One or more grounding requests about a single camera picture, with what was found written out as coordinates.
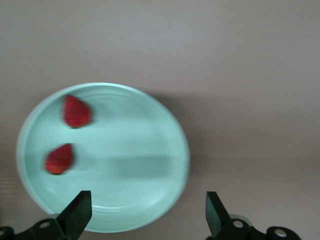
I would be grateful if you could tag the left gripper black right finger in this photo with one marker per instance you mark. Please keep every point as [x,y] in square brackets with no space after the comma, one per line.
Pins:
[217,220]

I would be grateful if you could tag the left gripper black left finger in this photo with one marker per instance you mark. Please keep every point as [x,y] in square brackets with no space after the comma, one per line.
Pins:
[75,217]

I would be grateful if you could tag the red strawberry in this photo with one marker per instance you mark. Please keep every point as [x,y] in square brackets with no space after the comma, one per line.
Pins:
[59,159]
[76,111]

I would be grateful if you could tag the pale green round plate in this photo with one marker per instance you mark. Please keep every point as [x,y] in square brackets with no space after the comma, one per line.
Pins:
[130,150]

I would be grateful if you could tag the brown table cover sheet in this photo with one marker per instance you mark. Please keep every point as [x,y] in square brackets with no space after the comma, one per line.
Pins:
[225,50]

